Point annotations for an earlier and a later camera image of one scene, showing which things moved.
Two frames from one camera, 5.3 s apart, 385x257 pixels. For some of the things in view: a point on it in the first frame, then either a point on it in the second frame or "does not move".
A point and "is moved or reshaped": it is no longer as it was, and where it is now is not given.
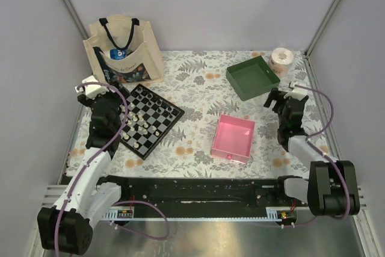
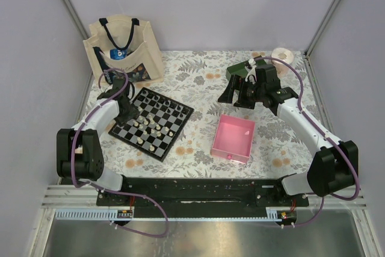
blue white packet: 117,55 does not move
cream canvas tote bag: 122,49 does not move
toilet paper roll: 280,60 does not move
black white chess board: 149,118 is moved or reshaped
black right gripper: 274,94 -> 227,97
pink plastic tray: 234,138 does not move
